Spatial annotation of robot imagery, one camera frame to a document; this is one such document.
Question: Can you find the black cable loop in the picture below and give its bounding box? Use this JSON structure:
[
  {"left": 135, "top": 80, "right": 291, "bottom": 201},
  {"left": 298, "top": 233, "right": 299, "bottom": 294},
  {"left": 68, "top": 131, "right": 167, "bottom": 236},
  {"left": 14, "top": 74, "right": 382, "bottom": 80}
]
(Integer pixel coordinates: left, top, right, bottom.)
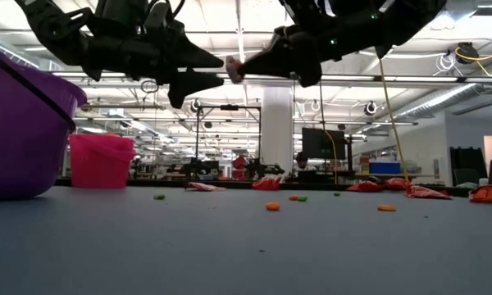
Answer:
[{"left": 140, "top": 79, "right": 160, "bottom": 94}]

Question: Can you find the purple plastic bucket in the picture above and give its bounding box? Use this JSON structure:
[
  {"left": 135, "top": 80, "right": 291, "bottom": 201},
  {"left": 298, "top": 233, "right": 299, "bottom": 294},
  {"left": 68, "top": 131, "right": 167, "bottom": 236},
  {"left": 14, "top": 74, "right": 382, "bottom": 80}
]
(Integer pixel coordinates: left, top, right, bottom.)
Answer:
[{"left": 0, "top": 47, "right": 89, "bottom": 202}]

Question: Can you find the person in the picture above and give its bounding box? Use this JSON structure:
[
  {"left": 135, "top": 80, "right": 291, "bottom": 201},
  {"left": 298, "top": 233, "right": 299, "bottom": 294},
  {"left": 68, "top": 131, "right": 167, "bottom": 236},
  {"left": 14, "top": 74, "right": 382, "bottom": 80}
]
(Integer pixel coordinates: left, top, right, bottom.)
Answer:
[{"left": 294, "top": 151, "right": 317, "bottom": 172}]

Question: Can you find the blue storage bin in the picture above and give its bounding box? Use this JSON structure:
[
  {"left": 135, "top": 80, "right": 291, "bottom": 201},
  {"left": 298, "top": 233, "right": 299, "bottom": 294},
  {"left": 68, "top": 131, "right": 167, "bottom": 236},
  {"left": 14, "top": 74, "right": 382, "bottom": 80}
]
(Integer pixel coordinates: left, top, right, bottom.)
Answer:
[{"left": 368, "top": 161, "right": 402, "bottom": 175}]

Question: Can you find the black metal frame rig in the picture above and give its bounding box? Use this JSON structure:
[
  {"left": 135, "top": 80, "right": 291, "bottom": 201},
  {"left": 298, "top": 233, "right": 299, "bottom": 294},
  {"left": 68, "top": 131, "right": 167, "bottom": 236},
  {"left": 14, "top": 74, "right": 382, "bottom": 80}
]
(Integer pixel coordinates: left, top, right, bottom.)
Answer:
[{"left": 194, "top": 105, "right": 262, "bottom": 165}]

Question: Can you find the black panel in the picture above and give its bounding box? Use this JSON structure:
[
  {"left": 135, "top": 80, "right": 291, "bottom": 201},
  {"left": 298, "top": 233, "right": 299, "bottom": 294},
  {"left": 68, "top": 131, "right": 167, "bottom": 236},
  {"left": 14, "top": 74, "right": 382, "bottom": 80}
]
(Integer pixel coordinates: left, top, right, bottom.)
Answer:
[{"left": 449, "top": 147, "right": 489, "bottom": 179}]

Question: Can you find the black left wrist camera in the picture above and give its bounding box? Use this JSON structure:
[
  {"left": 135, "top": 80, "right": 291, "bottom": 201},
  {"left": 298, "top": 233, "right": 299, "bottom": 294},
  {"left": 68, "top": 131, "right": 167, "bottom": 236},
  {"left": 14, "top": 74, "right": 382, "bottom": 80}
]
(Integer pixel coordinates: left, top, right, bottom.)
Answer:
[{"left": 143, "top": 0, "right": 171, "bottom": 30}]

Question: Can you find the red Skittles candy pack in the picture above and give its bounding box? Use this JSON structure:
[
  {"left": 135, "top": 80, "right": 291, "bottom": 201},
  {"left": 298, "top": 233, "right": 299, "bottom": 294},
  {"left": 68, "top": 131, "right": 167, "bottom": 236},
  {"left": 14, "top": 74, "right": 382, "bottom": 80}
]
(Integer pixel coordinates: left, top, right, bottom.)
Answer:
[
  {"left": 384, "top": 177, "right": 413, "bottom": 191},
  {"left": 184, "top": 182, "right": 226, "bottom": 193},
  {"left": 252, "top": 175, "right": 283, "bottom": 192},
  {"left": 346, "top": 180, "right": 385, "bottom": 193}
]

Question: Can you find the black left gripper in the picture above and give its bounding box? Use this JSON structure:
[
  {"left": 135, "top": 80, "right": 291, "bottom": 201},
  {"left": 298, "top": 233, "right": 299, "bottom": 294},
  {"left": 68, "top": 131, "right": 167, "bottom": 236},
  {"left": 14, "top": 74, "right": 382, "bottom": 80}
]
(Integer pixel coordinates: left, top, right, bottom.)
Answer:
[{"left": 81, "top": 0, "right": 225, "bottom": 108}]

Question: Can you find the long ceiling light bar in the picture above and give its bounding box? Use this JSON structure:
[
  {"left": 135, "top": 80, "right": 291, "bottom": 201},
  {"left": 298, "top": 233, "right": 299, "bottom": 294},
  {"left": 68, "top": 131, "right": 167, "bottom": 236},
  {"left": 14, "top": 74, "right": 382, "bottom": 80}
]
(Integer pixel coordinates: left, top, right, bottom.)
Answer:
[{"left": 51, "top": 71, "right": 492, "bottom": 84}]

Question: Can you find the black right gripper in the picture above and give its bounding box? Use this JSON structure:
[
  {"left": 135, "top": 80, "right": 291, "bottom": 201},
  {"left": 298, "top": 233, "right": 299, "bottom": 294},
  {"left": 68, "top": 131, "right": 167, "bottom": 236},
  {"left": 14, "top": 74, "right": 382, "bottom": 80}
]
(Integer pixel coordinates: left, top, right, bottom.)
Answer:
[{"left": 237, "top": 0, "right": 394, "bottom": 89}]

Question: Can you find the red background object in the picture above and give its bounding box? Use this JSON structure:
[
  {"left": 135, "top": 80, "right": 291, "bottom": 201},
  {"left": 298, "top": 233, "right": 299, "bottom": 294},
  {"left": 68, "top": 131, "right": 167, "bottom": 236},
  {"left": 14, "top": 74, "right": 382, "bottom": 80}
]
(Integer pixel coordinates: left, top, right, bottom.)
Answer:
[{"left": 231, "top": 155, "right": 249, "bottom": 180}]

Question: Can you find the pink plastic bucket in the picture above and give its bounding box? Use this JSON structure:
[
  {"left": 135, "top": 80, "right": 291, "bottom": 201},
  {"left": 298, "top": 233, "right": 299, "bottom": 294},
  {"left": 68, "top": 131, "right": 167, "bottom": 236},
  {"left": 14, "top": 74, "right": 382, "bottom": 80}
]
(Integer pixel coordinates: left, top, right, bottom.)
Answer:
[{"left": 69, "top": 134, "right": 137, "bottom": 189}]

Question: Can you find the white building column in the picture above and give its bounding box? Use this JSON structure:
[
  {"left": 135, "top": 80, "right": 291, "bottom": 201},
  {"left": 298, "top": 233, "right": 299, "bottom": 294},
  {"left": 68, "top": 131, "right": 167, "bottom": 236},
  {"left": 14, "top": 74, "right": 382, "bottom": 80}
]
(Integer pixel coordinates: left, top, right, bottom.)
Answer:
[{"left": 261, "top": 85, "right": 294, "bottom": 177}]

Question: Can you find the black monitor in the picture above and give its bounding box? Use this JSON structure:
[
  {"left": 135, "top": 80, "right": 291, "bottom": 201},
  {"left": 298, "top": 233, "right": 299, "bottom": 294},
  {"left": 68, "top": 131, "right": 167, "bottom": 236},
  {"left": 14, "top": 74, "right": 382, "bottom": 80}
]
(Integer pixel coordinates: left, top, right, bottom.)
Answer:
[{"left": 302, "top": 128, "right": 348, "bottom": 161}]

